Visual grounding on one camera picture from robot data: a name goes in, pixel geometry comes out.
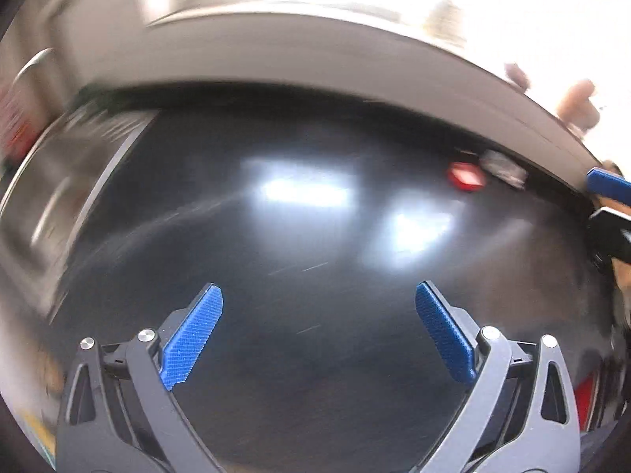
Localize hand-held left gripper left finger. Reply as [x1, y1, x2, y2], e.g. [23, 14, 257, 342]
[56, 283, 225, 473]

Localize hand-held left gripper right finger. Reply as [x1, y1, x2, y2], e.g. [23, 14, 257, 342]
[409, 281, 581, 473]

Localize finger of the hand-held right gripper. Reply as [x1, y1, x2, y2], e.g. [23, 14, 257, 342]
[586, 166, 631, 206]
[586, 206, 631, 273]

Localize silver blister pack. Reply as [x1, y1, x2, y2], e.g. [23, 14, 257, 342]
[480, 150, 529, 189]

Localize red packet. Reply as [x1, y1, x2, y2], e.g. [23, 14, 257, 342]
[446, 162, 486, 193]

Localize terracotta pot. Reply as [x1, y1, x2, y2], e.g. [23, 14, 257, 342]
[557, 79, 602, 135]

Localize red bin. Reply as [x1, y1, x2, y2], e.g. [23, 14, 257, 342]
[574, 374, 599, 432]

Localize steel sink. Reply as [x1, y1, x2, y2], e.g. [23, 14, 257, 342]
[0, 108, 159, 326]

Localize pale glass bottle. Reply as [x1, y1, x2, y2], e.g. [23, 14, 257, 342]
[426, 0, 469, 47]

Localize red soap bottle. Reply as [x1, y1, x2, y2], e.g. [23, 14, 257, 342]
[0, 81, 37, 158]

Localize beige window sill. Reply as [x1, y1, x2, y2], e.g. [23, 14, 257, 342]
[84, 7, 612, 193]

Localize curved metal faucet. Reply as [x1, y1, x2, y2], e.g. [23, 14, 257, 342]
[12, 47, 57, 89]

